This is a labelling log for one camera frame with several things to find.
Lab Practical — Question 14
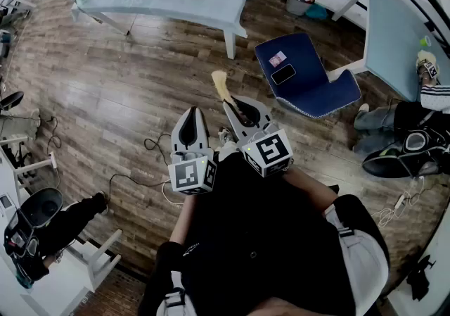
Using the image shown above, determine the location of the white table with blue cloth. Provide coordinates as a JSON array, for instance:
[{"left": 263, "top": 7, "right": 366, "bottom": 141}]
[{"left": 328, "top": 0, "right": 450, "bottom": 103}]

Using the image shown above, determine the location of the person's right forearm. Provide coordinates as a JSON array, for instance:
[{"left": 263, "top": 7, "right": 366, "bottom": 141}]
[{"left": 281, "top": 165, "right": 339, "bottom": 217}]

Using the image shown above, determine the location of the black cable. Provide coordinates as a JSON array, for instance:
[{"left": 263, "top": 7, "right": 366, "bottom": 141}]
[
  {"left": 108, "top": 172, "right": 171, "bottom": 203},
  {"left": 143, "top": 132, "right": 174, "bottom": 168},
  {"left": 44, "top": 115, "right": 63, "bottom": 149}
]

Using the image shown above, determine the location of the person's left forearm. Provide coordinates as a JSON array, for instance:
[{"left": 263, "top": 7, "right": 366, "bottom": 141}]
[{"left": 169, "top": 194, "right": 198, "bottom": 246}]

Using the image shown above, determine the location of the teal bag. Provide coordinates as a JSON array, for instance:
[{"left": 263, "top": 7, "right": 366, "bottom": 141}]
[{"left": 304, "top": 2, "right": 329, "bottom": 21}]

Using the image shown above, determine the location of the person's shoe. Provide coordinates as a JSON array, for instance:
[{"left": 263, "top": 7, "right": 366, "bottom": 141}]
[{"left": 217, "top": 126, "right": 236, "bottom": 146}]

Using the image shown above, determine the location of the white stool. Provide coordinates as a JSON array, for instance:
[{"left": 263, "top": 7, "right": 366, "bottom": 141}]
[{"left": 65, "top": 228, "right": 123, "bottom": 293}]

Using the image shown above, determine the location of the pink card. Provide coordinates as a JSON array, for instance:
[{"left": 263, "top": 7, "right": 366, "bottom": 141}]
[{"left": 268, "top": 51, "right": 287, "bottom": 69}]

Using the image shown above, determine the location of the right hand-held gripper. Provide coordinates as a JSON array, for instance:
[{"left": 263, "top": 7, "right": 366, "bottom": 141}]
[{"left": 223, "top": 95, "right": 295, "bottom": 179}]

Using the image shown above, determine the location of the person's own body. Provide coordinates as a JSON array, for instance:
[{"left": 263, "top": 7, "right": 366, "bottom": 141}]
[{"left": 137, "top": 140, "right": 392, "bottom": 316}]

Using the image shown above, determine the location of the white cable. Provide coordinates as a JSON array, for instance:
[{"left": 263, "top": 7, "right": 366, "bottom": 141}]
[
  {"left": 161, "top": 179, "right": 185, "bottom": 207},
  {"left": 370, "top": 176, "right": 427, "bottom": 228}
]

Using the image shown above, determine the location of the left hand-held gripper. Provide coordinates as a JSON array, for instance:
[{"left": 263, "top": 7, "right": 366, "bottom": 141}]
[{"left": 167, "top": 106, "right": 219, "bottom": 197}]

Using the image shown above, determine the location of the dark blue chair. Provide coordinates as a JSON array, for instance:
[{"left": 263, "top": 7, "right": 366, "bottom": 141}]
[{"left": 254, "top": 32, "right": 363, "bottom": 120}]

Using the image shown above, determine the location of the black phone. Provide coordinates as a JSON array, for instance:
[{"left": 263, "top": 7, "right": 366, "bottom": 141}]
[{"left": 270, "top": 63, "right": 297, "bottom": 86}]

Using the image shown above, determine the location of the white power strip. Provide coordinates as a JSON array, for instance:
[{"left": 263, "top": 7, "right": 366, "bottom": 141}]
[{"left": 393, "top": 193, "right": 409, "bottom": 211}]

